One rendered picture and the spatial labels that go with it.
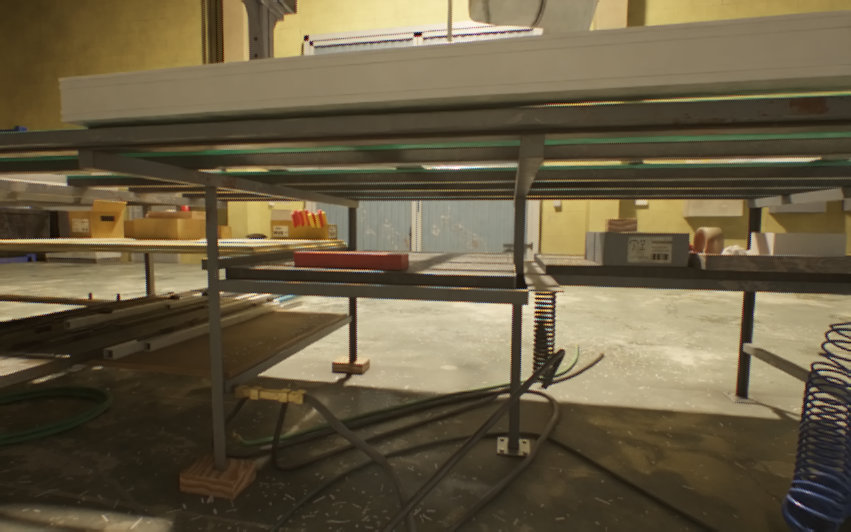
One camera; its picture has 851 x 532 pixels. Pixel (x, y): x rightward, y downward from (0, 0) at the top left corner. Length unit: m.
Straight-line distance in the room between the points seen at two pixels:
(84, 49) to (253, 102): 10.80
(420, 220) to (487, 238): 1.16
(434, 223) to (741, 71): 6.67
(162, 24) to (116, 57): 1.19
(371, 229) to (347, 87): 6.84
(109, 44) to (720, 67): 10.83
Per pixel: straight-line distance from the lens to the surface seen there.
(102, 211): 2.46
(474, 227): 7.10
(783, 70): 0.66
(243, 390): 1.30
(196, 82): 0.78
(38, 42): 12.38
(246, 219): 8.13
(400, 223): 7.31
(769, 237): 1.49
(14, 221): 2.61
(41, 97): 12.11
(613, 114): 0.63
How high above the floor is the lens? 0.69
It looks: 5 degrees down
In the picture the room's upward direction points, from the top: 1 degrees clockwise
